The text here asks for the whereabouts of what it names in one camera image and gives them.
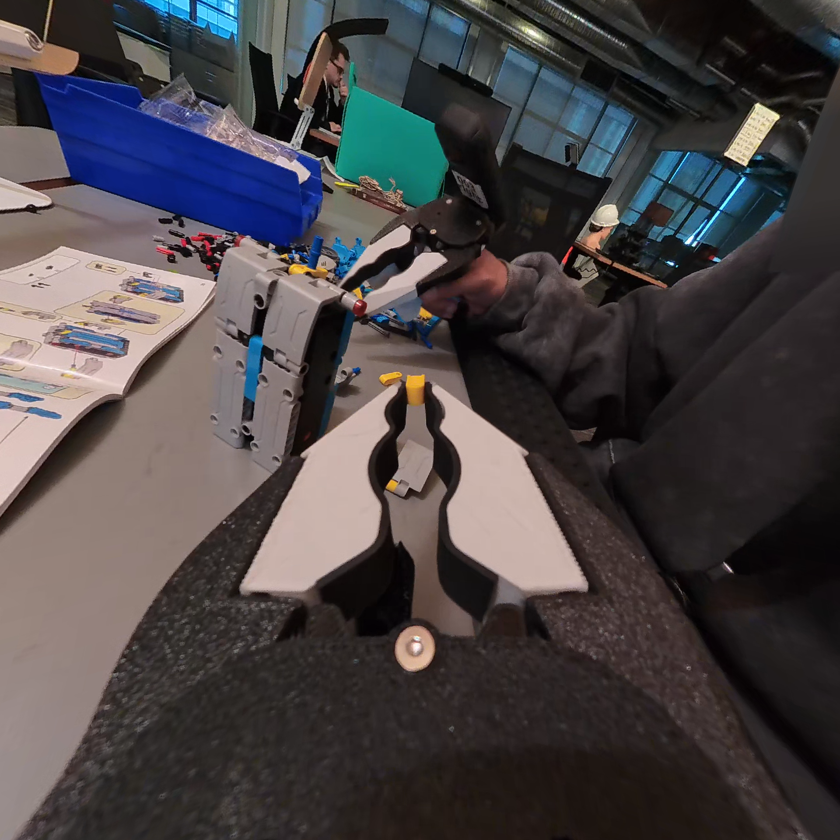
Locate person's right hand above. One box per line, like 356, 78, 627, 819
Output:
426, 248, 513, 322

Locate grey desk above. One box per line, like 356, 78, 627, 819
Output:
0, 125, 473, 840

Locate clear plastic bags of bricks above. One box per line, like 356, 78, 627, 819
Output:
138, 77, 309, 165

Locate person's right forearm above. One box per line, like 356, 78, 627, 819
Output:
486, 250, 788, 434

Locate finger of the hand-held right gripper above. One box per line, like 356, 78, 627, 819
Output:
339, 234, 424, 290
350, 254, 463, 322

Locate blue plastic bin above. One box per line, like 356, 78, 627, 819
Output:
37, 73, 326, 248

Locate pile of small toy bricks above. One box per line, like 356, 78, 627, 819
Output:
155, 213, 447, 349

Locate tan board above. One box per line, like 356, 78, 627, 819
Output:
0, 40, 82, 77

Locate teal board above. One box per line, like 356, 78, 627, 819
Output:
335, 86, 450, 208

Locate brick instruction booklet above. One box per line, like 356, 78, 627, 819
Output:
0, 246, 217, 515

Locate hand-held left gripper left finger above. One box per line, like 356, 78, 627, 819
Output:
241, 385, 410, 618

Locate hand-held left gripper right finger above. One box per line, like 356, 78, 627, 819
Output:
424, 392, 590, 620

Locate grey blue toy brick assembly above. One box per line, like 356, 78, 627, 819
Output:
210, 237, 371, 471

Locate white desk stand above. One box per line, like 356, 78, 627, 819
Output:
0, 19, 53, 214

